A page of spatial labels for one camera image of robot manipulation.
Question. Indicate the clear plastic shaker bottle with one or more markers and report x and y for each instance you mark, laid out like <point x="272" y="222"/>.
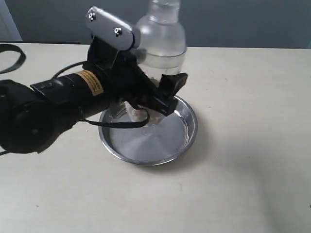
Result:
<point x="161" y="50"/>

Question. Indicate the round stainless steel dish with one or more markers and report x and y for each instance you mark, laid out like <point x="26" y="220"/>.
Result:
<point x="154" y="145"/>

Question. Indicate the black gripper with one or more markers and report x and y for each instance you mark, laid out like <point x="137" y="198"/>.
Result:
<point x="108" y="77"/>

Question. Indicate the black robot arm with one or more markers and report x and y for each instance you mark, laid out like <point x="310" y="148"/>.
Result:
<point x="32" y="118"/>

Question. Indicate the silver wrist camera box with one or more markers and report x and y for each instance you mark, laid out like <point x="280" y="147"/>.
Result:
<point x="110" y="29"/>

